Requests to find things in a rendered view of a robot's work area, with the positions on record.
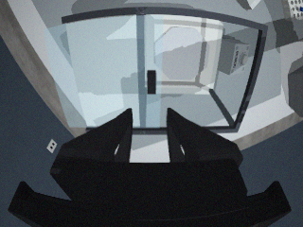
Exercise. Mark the white block with round holes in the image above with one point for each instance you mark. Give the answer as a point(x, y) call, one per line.
point(248, 4)

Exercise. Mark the grey bench mat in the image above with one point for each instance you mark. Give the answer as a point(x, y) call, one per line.
point(267, 12)

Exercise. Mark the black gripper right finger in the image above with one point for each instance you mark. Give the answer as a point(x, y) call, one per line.
point(198, 143)

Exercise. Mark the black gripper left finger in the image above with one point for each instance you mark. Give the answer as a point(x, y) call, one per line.
point(101, 142)

